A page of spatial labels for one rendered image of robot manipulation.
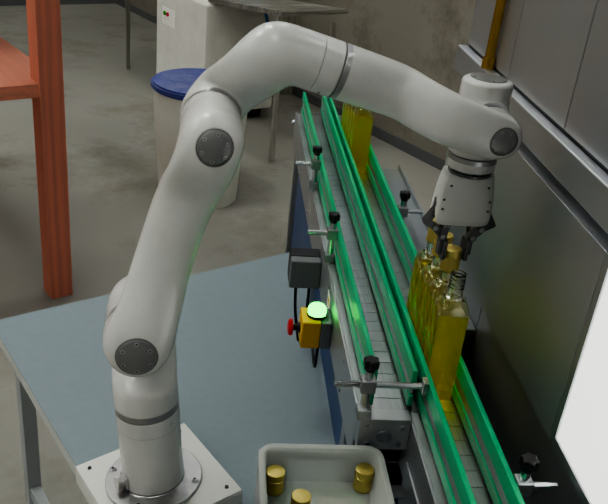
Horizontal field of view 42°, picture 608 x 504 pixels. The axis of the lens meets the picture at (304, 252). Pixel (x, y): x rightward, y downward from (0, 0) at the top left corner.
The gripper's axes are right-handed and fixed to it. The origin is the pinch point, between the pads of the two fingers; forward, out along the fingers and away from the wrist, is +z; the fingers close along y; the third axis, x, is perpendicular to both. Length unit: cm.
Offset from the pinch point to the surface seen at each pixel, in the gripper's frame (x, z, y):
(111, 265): -227, 133, 92
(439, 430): 24.7, 21.9, 4.7
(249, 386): -34, 58, 33
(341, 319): -19.0, 28.4, 14.9
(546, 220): 9.4, -10.6, -11.7
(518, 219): -1.9, -5.4, -11.8
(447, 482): 33.1, 25.5, 4.9
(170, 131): -300, 87, 68
